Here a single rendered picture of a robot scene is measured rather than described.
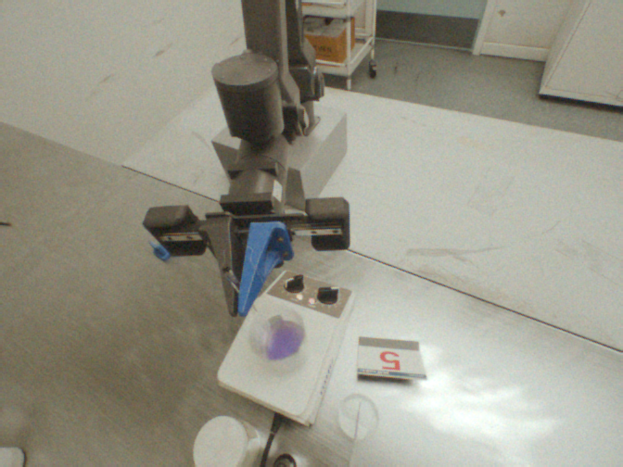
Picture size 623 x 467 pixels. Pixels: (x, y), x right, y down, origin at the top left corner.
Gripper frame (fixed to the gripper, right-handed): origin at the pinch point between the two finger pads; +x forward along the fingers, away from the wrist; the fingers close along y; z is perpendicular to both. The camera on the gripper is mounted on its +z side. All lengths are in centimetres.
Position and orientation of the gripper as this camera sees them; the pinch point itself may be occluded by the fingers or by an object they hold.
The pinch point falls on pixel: (243, 276)
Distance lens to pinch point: 27.8
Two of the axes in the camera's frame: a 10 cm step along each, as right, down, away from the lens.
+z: 1.0, 5.7, 8.2
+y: -9.9, 0.4, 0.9
